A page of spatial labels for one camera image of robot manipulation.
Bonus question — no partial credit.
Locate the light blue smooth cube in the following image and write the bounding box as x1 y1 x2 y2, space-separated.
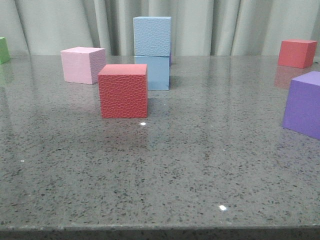
135 56 170 91

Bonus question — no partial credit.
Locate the light blue textured cube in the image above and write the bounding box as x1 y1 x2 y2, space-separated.
133 16 171 57

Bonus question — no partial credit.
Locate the red textured foam cube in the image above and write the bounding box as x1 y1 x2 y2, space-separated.
98 64 148 118

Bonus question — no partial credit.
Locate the purple foam cube at back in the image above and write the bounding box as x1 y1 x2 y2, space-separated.
169 42 172 67

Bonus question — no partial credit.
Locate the purple foam cube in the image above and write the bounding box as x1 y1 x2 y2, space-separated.
169 42 172 67
282 71 320 139

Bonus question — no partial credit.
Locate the pink foam cube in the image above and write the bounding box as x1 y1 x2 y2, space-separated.
60 46 106 85

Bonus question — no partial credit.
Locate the purple foam cube near right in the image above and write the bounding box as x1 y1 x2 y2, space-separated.
282 71 320 139

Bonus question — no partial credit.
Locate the red foam cube far right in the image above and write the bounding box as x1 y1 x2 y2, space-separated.
278 39 318 69

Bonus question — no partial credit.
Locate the grey-green curtain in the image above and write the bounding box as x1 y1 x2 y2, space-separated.
0 0 320 56

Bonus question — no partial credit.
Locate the green foam cube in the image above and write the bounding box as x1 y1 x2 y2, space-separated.
0 37 10 64

